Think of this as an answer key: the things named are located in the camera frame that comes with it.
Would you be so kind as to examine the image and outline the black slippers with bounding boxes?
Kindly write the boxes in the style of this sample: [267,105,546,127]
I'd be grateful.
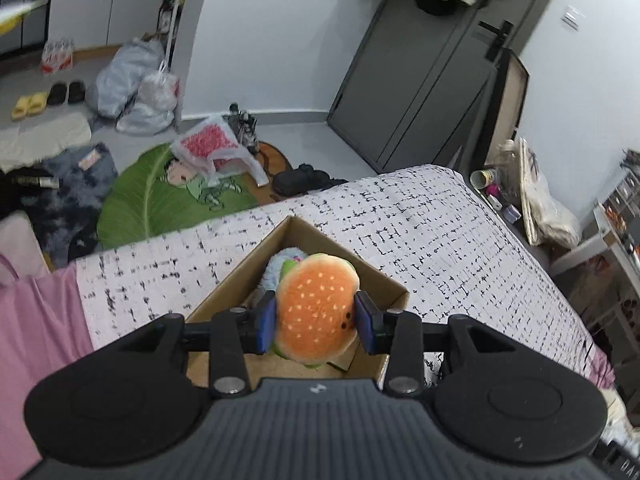
[47,80,87,106]

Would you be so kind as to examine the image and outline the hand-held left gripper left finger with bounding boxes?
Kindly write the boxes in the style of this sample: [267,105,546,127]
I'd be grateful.
[114,291,277,397]

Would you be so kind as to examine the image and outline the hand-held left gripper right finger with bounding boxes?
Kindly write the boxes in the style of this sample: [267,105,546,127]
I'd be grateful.
[353,291,506,395]

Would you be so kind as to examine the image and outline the light blue fluffy plush toy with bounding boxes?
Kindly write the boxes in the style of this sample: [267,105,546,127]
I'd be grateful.
[248,247,306,309]

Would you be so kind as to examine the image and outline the grey plastic bag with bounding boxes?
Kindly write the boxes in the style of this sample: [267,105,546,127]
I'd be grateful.
[85,38,166,118]

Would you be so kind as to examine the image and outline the red and white plastic bag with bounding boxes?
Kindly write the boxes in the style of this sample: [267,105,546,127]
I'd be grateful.
[170,115,269,187]

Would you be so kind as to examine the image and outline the brown round mat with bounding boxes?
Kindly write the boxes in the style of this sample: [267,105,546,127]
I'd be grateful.
[255,141,294,192]

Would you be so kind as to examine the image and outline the yellow slippers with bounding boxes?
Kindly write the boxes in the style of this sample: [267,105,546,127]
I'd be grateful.
[11,91,49,121]

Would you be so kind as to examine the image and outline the beige cloth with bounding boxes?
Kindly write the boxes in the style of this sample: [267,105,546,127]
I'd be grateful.
[0,111,92,172]

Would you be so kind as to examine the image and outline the cardboard box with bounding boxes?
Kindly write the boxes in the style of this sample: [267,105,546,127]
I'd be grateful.
[183,215,411,395]

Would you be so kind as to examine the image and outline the white shelf with clutter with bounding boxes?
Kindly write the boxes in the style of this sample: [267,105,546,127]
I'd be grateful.
[547,149,640,311]

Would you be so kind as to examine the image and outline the black door handle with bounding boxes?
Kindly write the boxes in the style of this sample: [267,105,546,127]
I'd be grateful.
[477,20,515,60]

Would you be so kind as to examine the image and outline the hamburger plush toy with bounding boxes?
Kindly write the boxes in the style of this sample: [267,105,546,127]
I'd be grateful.
[270,253,361,367]

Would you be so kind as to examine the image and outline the pack of water bottles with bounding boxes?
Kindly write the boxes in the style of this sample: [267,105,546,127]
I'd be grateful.
[41,38,76,76]

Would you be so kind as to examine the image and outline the black bag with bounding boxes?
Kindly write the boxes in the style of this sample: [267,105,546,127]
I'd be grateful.
[272,163,348,197]

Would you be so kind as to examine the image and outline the white tote bag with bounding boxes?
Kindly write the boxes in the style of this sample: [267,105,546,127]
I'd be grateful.
[517,136,583,250]

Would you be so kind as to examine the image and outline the translucent white plastic bag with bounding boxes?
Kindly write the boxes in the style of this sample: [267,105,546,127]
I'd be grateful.
[116,70,181,136]

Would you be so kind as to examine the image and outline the black and white patterned bedspread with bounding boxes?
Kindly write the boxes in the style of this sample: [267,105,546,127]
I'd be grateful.
[75,164,601,391]

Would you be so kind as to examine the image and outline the green leaf shaped rug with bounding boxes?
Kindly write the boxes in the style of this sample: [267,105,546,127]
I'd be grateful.
[97,142,261,250]

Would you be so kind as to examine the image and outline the grey door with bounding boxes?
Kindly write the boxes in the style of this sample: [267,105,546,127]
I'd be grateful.
[326,0,516,173]

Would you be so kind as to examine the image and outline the pink blanket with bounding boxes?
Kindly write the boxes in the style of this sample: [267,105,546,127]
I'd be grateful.
[0,254,96,480]

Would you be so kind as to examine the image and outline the blue fluffy rug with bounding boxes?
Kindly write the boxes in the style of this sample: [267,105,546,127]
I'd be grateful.
[25,142,119,266]

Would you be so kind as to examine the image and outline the white wardrobe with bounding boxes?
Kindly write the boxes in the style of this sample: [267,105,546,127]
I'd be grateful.
[47,0,196,51]

